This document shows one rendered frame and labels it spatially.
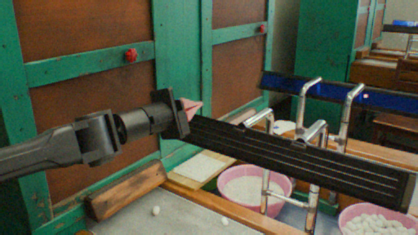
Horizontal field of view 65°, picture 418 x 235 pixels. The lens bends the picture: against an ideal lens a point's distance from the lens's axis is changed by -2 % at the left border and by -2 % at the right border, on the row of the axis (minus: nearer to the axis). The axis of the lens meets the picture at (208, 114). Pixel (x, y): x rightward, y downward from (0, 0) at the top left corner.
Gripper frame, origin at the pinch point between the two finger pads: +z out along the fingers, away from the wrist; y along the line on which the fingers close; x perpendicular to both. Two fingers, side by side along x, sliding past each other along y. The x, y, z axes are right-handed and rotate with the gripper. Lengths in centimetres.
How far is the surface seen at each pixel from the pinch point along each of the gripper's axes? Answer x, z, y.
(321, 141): 10.0, 29.2, 17.7
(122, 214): -46, -3, 32
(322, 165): 18.7, 13.2, 18.0
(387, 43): -122, 500, 10
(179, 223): -30.7, 7.3, 37.1
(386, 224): 14, 53, 53
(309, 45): -116, 261, -11
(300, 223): -11, 42, 51
